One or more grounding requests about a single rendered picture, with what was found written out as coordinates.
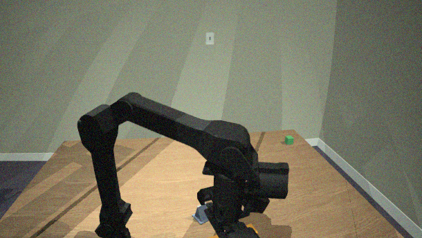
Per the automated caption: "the green cube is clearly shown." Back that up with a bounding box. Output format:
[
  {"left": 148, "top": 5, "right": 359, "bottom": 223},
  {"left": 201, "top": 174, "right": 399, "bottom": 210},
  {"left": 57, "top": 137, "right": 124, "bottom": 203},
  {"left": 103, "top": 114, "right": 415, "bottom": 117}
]
[{"left": 284, "top": 136, "right": 293, "bottom": 145}]

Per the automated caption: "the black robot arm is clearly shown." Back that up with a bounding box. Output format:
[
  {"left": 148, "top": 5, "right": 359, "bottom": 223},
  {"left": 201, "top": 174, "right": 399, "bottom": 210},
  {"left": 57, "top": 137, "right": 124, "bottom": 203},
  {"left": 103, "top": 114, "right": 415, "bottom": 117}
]
[{"left": 77, "top": 92, "right": 289, "bottom": 238}]

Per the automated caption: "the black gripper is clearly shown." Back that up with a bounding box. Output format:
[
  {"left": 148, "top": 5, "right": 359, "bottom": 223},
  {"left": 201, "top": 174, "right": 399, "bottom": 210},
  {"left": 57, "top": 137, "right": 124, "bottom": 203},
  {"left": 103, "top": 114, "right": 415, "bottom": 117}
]
[{"left": 197, "top": 186, "right": 260, "bottom": 238}]

